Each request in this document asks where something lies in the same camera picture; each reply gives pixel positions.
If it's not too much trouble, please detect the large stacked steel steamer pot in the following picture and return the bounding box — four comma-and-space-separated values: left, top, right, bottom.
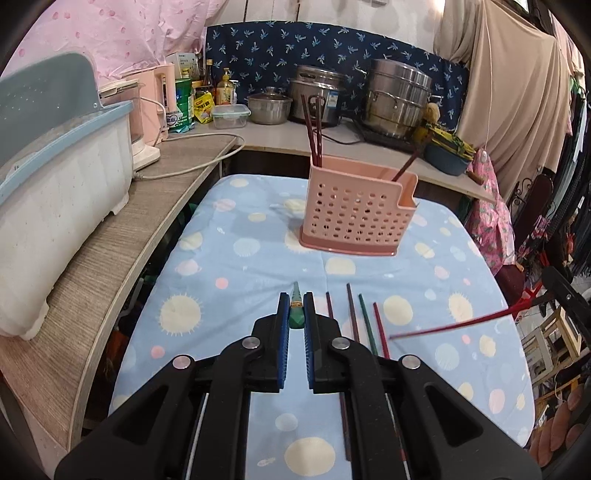
360, 58, 435, 139

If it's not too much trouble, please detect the white carton box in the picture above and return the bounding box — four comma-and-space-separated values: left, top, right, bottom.
165, 52, 199, 79

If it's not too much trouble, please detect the pink floral garment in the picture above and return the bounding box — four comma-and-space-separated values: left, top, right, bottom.
466, 150, 515, 275

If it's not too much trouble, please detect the beige curtain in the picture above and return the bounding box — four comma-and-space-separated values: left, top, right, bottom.
434, 0, 583, 199

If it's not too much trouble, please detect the white and blue plastic bin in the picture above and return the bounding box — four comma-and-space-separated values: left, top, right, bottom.
0, 52, 136, 341

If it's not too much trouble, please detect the pink spotted cloth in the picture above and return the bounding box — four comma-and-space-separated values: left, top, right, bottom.
0, 0, 227, 86

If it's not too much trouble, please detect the pink electric kettle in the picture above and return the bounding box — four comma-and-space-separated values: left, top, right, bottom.
122, 64, 178, 146

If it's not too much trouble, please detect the wooden counter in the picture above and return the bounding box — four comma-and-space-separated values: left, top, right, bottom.
0, 115, 497, 462

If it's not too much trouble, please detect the brown chopstick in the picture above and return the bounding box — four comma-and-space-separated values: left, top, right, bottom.
392, 150, 422, 183
346, 283, 362, 344

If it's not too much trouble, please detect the small steel pot with lid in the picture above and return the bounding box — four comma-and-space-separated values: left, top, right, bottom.
245, 87, 294, 126

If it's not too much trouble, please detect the clear food container green lid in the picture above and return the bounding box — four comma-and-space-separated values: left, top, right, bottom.
211, 104, 252, 130

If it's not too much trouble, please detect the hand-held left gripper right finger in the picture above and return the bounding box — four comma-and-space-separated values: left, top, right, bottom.
302, 292, 542, 480

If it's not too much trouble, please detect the black induction cooker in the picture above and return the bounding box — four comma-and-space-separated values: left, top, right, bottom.
353, 122, 419, 153

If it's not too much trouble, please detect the soap pump bottle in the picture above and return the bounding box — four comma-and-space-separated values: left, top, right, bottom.
216, 68, 237, 106

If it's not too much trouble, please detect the green chopstick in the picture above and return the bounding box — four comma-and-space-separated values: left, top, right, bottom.
288, 281, 306, 329
358, 294, 378, 357

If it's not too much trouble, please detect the white power cable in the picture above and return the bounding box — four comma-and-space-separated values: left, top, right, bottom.
134, 133, 245, 181

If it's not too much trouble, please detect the navy leaf print cloth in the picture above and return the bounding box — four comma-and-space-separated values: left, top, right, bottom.
203, 23, 469, 139

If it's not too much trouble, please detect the white cord with switch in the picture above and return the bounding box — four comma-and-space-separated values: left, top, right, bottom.
478, 0, 492, 164

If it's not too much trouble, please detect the steel rice cooker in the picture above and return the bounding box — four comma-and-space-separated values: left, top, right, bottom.
288, 65, 346, 129

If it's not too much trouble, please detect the pink perforated utensil holder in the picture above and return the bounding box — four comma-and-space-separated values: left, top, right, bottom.
298, 154, 419, 254

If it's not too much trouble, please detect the dark chair with metal back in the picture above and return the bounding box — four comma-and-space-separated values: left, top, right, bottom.
496, 175, 555, 301

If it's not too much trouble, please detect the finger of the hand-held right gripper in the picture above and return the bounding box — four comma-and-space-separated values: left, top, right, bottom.
542, 267, 591, 324

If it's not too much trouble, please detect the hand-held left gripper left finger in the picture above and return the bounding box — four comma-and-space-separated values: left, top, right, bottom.
54, 292, 293, 480

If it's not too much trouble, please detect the dark red chopstick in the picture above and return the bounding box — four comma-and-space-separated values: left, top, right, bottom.
300, 95, 320, 167
325, 292, 352, 462
313, 96, 325, 167

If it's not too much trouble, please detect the green tin can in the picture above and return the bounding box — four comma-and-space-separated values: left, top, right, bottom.
173, 78, 195, 130

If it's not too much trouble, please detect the white clear-top kitchen appliance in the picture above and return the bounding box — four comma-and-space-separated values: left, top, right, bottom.
99, 79, 161, 171

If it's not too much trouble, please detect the blue basin with vegetables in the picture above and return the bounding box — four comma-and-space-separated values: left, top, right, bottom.
422, 129, 476, 177

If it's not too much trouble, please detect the row of hanging clothes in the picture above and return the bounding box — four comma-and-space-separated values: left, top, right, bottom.
538, 28, 591, 278

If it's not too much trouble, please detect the blue planet print tablecloth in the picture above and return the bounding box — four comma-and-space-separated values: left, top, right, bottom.
108, 173, 539, 480

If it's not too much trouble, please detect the yellow snack packet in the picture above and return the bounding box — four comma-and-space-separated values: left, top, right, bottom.
193, 90, 215, 124

